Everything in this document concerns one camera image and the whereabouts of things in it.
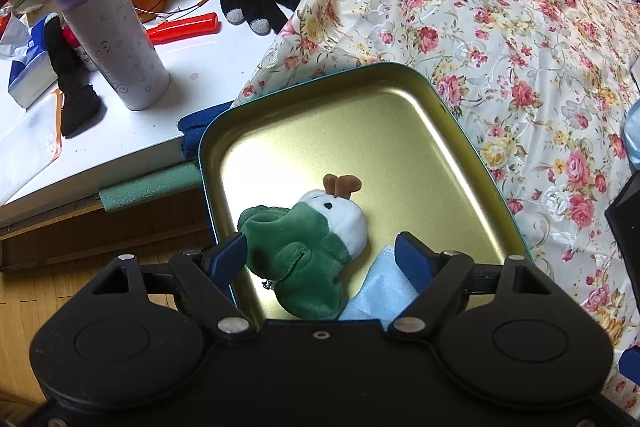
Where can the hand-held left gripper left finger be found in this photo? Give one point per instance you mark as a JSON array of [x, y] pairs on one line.
[[227, 257]]

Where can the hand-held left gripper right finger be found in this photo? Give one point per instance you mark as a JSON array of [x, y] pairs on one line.
[[407, 257]]

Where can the green plush toy white head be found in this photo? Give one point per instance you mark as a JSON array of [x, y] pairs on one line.
[[300, 247]]

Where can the gold tin tray green rim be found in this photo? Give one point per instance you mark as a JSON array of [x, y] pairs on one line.
[[350, 132]]

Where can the green foam edge strip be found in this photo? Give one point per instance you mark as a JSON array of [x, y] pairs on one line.
[[150, 187]]

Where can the blue cloth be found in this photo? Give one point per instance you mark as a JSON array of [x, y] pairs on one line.
[[200, 132]]

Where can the rolled black knit glove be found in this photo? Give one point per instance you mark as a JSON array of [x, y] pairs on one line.
[[75, 102]]

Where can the black rectangular box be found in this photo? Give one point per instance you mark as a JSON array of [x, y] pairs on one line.
[[625, 232]]

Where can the clear zip bag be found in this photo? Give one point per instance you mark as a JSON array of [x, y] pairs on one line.
[[25, 147]]

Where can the red plastic case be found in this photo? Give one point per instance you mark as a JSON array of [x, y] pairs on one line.
[[182, 28]]

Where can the floral blanket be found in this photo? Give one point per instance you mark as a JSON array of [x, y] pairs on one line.
[[475, 32]]

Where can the purple insulated bottle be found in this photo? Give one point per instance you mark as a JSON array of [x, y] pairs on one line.
[[120, 47]]

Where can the small bottle red cap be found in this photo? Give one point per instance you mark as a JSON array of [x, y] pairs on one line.
[[80, 49]]

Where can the blue tissue box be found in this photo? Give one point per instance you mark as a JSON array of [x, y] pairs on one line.
[[30, 77]]

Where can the white crumpled tissue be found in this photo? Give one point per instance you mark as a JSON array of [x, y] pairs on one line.
[[12, 39]]

